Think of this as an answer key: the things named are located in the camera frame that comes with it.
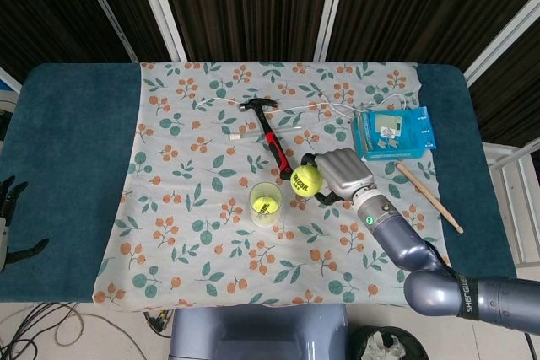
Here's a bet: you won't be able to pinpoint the yellow tennis ball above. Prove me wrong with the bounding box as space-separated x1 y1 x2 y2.
252 196 279 217
291 164 324 197

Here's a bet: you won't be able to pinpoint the teal table cover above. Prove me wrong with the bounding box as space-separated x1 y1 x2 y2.
0 62 518 304

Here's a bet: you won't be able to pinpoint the black trash bin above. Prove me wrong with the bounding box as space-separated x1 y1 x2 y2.
349 325 428 360

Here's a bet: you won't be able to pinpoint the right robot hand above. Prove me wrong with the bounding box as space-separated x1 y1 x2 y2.
299 148 376 206

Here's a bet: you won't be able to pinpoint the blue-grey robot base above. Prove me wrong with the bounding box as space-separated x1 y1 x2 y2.
168 304 350 360

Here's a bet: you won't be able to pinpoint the white charging cable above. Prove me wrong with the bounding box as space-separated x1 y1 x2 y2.
194 90 419 119

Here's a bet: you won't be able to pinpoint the floor cables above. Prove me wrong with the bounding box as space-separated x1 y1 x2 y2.
0 300 147 360

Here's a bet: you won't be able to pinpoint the blue scale box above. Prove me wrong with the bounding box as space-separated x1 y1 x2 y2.
351 105 438 162

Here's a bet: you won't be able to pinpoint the floral tablecloth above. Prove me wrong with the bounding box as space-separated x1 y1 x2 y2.
92 61 459 309

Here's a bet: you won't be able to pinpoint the red black claw hammer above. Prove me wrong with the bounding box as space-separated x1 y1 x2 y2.
238 97 297 181

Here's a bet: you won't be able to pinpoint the clear plastic cup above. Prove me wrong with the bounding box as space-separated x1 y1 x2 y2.
248 181 284 228

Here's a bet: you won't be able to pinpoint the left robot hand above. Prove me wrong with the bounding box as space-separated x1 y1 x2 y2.
0 175 51 272

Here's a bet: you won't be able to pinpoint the wooden drumstick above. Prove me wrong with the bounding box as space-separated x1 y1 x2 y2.
395 161 464 234

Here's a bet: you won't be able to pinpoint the white metal rack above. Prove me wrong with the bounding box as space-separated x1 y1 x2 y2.
483 140 540 268

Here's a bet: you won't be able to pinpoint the clear glass tube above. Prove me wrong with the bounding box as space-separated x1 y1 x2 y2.
229 125 303 142

